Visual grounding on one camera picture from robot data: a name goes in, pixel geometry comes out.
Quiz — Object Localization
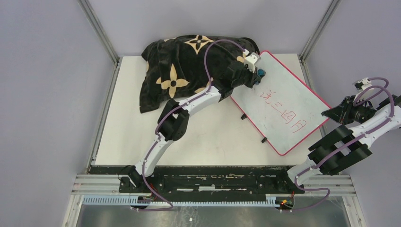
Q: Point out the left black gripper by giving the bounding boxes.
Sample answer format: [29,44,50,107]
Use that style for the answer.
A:
[232,64,260,88]

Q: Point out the blue whiteboard eraser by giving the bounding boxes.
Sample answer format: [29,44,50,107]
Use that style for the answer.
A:
[255,69,266,85]

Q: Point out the pink framed whiteboard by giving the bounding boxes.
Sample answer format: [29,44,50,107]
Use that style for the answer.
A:
[231,51,330,156]

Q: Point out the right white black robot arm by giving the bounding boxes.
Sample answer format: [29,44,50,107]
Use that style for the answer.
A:
[273,95,401,193]

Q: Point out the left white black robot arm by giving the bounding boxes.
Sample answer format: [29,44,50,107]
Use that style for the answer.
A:
[128,61,266,192]

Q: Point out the black floral plush blanket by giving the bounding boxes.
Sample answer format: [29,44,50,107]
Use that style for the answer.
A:
[139,35,260,113]

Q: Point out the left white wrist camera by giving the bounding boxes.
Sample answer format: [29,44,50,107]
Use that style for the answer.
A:
[244,52,260,73]

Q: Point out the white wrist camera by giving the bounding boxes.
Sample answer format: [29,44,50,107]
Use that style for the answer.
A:
[353,78,372,92]
[244,52,260,73]

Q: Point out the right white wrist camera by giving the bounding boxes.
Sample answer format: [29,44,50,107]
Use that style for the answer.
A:
[353,78,372,92]

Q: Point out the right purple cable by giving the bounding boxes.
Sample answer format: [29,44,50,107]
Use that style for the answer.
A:
[282,76,396,213]

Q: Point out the purple cable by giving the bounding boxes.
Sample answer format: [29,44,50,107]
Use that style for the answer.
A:
[282,76,396,213]
[131,39,249,212]

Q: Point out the right aluminium frame post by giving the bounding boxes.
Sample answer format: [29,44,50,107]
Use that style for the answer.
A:
[299,0,342,63]

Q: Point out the aluminium frame post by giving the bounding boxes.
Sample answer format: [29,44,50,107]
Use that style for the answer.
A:
[77,0,120,64]
[299,0,342,63]

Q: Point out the white slotted cable duct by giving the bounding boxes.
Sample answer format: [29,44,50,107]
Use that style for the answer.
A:
[82,194,279,208]

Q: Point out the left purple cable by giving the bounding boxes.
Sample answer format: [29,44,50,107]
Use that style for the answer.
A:
[131,39,249,212]

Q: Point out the left aluminium frame post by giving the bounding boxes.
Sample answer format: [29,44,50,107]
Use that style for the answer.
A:
[77,0,120,64]

